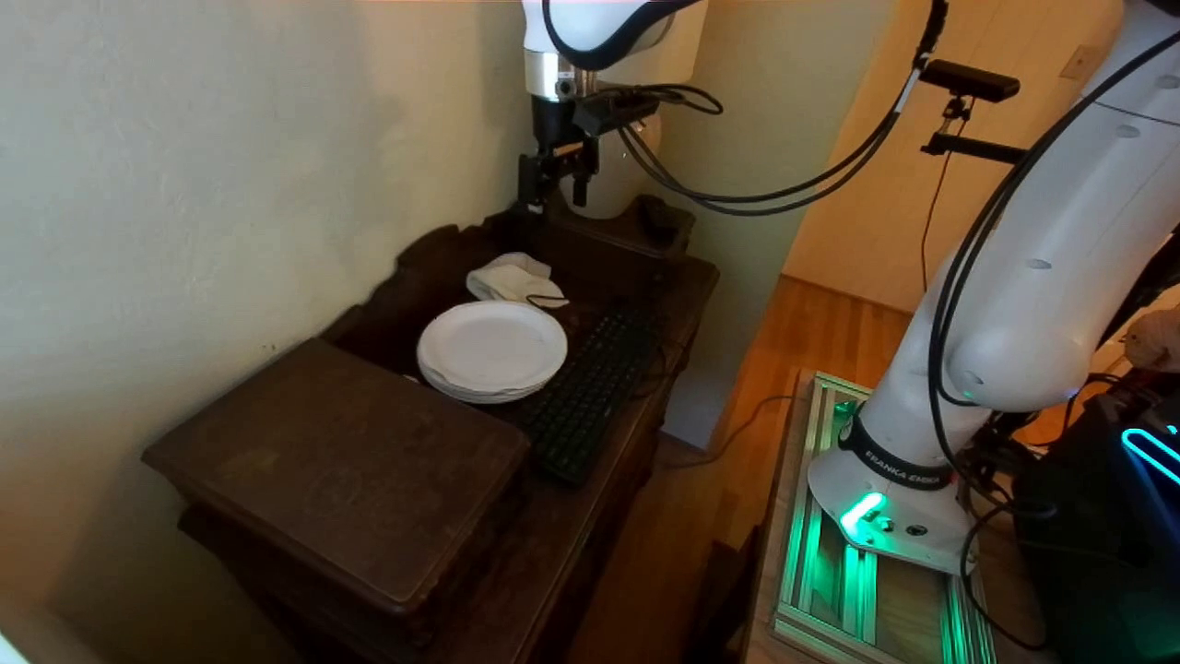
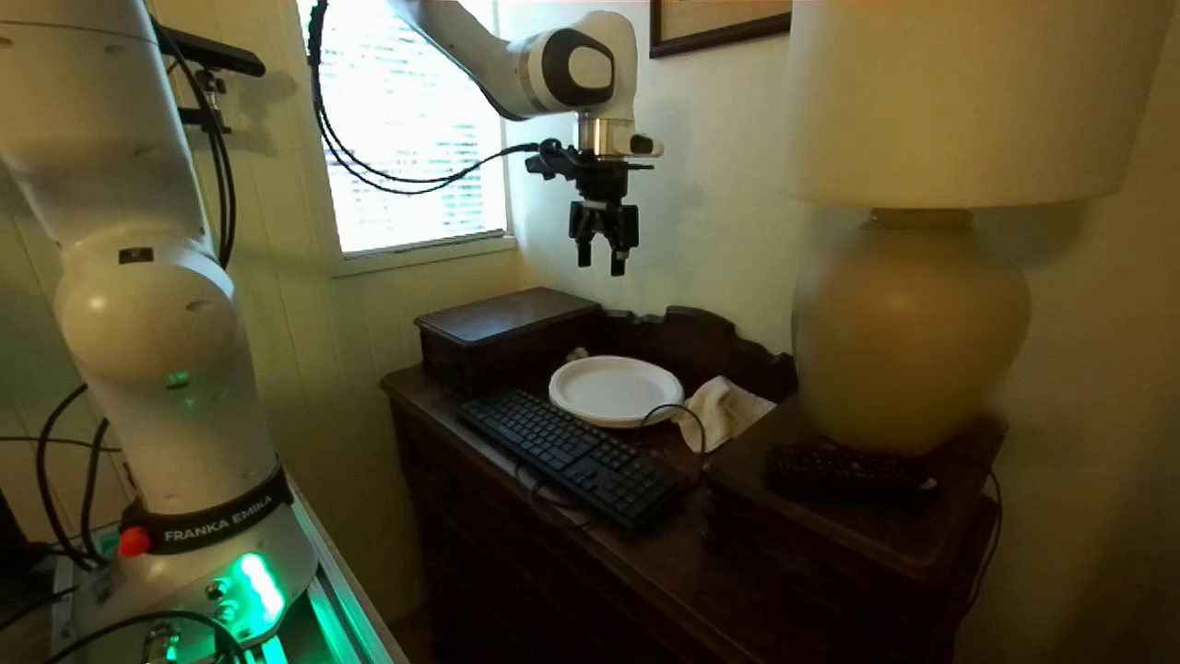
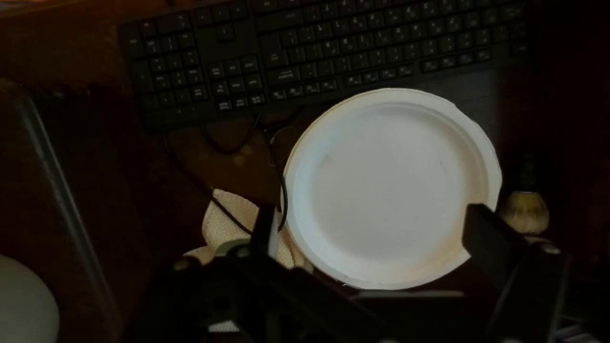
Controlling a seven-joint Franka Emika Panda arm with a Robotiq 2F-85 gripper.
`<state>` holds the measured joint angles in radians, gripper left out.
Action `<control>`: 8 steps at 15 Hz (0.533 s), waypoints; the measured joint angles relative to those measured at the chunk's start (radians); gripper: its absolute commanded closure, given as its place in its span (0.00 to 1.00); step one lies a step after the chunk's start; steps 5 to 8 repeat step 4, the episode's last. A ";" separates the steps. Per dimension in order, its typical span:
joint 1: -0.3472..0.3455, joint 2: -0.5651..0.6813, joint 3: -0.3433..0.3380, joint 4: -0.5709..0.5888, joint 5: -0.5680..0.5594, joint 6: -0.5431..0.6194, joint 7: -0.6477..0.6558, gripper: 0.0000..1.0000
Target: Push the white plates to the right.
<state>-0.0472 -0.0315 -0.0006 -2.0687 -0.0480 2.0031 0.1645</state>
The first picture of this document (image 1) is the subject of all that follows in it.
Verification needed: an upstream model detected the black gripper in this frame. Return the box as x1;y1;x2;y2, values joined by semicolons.
511;94;606;225

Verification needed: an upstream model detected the white plate stack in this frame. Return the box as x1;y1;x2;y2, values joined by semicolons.
413;300;570;408

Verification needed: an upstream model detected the white folded cloth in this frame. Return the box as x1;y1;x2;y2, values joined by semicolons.
459;251;576;312

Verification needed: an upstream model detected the black computer keyboard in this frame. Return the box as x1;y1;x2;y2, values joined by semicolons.
526;306;662;489

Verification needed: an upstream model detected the dark wooden desk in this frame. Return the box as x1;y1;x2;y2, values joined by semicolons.
175;189;722;664

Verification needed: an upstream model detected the dark wooden box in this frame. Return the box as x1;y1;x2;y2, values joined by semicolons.
141;334;533;618

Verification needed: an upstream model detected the black bar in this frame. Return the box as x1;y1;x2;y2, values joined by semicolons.
678;525;768;664

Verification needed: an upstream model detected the aluminium green-lit robot platform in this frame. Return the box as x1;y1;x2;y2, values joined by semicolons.
746;366;1003;664

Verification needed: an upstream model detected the black computer with neon light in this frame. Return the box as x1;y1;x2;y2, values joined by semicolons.
1009;366;1180;664

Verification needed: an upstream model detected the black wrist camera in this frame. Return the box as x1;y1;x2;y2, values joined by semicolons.
576;90;662;141

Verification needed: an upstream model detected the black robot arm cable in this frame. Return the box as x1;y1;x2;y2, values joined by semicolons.
612;0;953;220

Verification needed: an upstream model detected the black floor cable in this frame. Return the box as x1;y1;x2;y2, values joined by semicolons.
658;388;802;471

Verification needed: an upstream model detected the black camera on stand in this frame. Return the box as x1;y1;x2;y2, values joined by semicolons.
914;55;1026;110

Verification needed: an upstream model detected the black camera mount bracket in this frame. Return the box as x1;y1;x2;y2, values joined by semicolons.
917;102;1036;168

